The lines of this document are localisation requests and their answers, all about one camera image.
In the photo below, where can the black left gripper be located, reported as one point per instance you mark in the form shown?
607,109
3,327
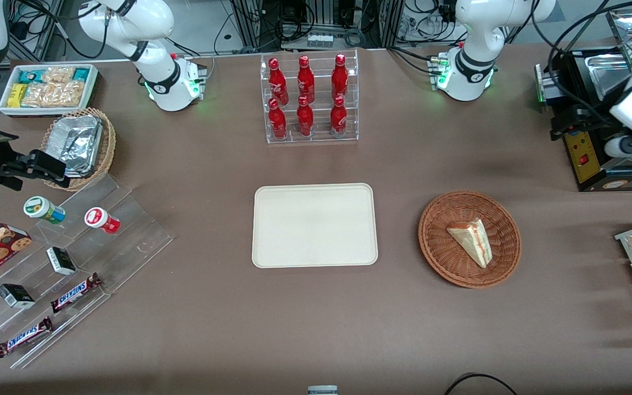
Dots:
586,118

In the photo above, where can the triangle sandwich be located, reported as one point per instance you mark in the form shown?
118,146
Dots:
472,238

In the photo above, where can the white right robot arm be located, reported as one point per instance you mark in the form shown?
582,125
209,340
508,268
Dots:
129,22

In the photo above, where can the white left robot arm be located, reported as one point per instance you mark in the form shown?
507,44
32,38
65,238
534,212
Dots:
478,33

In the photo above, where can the wicker basket with foil trays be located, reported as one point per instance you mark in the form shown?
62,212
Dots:
108,144

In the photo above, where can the round brown wicker basket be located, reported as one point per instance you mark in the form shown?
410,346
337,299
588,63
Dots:
442,247

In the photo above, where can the cream rectangular tray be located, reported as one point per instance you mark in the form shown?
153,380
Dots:
315,226

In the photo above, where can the green lid cup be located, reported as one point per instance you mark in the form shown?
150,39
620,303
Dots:
43,208

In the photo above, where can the black grill machine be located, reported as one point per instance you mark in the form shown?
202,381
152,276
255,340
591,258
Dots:
585,159

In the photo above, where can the red lid cup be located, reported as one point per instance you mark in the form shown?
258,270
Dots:
99,218

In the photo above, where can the large clear cracker bag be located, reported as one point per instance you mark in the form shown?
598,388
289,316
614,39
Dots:
55,94

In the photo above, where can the yellow snack packet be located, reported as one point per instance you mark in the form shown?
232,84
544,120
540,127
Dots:
17,95

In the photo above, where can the small black box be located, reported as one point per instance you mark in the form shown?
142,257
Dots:
61,261
16,295

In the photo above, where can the white snack bin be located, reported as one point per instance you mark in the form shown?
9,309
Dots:
92,88

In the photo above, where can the small clear cracker bag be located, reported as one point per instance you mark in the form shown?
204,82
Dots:
58,74

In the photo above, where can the clear acrylic stepped display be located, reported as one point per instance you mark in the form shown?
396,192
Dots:
129,236

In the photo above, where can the teal snack packet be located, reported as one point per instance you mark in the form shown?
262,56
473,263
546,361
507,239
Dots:
32,75
81,74

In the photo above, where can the snickers bar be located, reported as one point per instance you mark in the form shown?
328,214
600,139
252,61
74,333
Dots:
24,337
74,293

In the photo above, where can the red cola bottle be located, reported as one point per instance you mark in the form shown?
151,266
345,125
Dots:
339,77
305,79
338,116
277,120
305,118
277,82

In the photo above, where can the clear acrylic bottle rack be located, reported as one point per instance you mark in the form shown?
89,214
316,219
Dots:
321,137

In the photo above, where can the white power strip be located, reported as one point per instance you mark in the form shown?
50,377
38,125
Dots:
320,40

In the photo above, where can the grey object at table edge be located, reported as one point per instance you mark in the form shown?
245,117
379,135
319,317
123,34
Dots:
322,390

